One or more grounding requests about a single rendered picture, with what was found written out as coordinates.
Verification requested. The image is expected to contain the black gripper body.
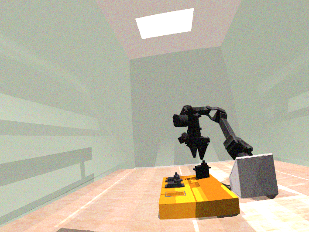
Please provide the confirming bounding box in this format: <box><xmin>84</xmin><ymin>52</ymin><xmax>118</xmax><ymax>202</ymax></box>
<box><xmin>185</xmin><ymin>126</ymin><xmax>210</xmax><ymax>145</ymax></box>

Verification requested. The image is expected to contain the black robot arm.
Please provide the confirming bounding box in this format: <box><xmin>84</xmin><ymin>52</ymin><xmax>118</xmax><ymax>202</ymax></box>
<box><xmin>173</xmin><ymin>105</ymin><xmax>253</xmax><ymax>160</ymax></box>

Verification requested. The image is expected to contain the yellow flat deck plate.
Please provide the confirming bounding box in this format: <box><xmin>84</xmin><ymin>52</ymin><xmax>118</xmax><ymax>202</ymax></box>
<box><xmin>158</xmin><ymin>172</ymin><xmax>240</xmax><ymax>220</ymax></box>

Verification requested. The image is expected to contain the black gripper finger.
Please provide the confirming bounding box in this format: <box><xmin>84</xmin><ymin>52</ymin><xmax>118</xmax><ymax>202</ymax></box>
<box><xmin>194</xmin><ymin>143</ymin><xmax>208</xmax><ymax>160</ymax></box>
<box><xmin>186</xmin><ymin>144</ymin><xmax>197</xmax><ymax>158</ymax></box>

